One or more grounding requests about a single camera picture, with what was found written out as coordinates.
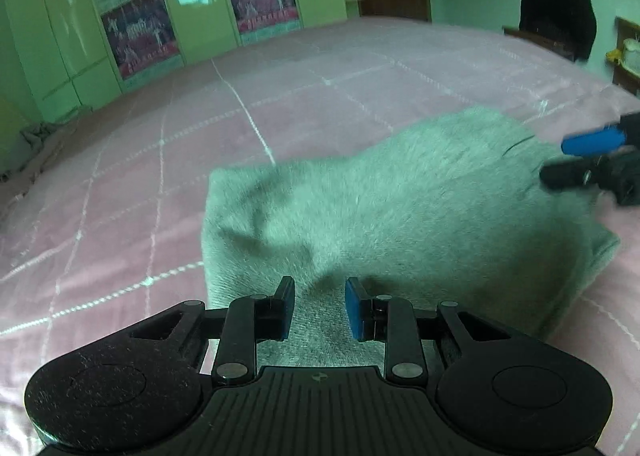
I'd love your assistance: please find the crumpled grey cloth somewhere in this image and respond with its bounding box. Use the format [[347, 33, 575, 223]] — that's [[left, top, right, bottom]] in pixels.
[[20, 122, 72, 153]]

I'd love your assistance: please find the green wardrobe with posters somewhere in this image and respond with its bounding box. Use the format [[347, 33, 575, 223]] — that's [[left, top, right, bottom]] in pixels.
[[1, 0, 360, 121]]

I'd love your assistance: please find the wooden side shelf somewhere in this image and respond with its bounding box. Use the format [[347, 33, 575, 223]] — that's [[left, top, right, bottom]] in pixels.
[[605, 16, 639, 97]]

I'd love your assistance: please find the black chair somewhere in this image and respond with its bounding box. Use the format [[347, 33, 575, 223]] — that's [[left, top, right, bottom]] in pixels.
[[518, 0, 597, 62]]

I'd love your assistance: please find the grey fleece pant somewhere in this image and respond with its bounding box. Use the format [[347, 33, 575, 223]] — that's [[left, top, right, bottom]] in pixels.
[[202, 108, 620, 367]]

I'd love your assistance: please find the pink checked bedsheet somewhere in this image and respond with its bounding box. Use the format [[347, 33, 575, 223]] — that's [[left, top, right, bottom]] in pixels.
[[1, 18, 639, 455]]

